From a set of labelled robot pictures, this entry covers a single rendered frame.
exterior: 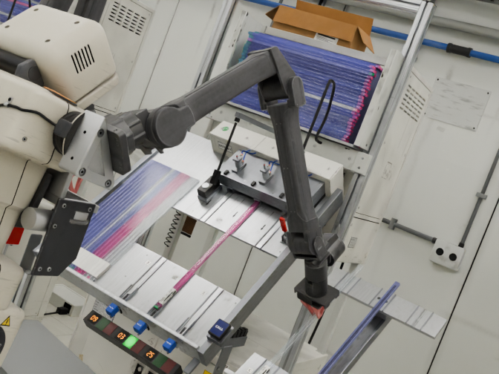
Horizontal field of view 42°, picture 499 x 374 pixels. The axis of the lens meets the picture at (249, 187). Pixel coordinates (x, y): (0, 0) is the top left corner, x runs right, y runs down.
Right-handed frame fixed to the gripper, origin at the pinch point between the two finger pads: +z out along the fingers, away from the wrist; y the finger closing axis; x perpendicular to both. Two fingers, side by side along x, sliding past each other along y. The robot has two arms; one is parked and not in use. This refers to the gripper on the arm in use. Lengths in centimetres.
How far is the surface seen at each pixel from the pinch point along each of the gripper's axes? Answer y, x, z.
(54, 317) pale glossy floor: 185, -6, 134
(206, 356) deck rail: 18.1, 24.7, 6.5
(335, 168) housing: 26, -45, -10
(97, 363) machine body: 74, 29, 49
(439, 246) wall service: 30, -144, 101
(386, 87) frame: 21, -67, -30
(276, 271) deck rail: 20.1, -7.6, 2.2
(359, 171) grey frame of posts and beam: 20, -50, -8
